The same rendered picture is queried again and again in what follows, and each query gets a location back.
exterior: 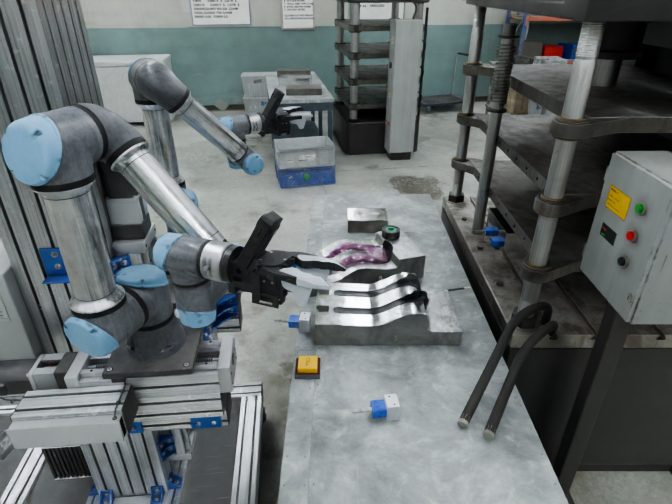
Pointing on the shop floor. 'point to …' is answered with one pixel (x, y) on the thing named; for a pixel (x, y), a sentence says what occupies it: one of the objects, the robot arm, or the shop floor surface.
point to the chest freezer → (114, 97)
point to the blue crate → (297, 177)
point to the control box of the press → (622, 281)
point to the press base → (609, 437)
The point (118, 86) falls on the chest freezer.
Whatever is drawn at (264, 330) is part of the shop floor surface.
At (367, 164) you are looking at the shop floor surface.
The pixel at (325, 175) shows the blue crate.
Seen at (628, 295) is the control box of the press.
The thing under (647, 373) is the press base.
